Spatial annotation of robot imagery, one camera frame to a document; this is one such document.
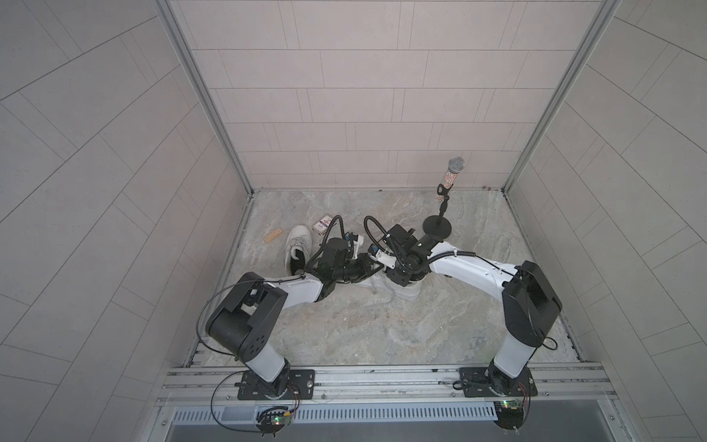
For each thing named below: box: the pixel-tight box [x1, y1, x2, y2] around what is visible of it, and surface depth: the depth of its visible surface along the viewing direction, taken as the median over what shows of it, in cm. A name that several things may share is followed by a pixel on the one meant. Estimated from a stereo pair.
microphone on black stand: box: [422, 155, 466, 240], surface depth 98 cm
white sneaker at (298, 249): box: [284, 224, 313, 276], surface depth 88 cm
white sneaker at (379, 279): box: [351, 267, 424, 302], surface depth 85 cm
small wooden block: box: [263, 228, 284, 245], surface depth 104 cm
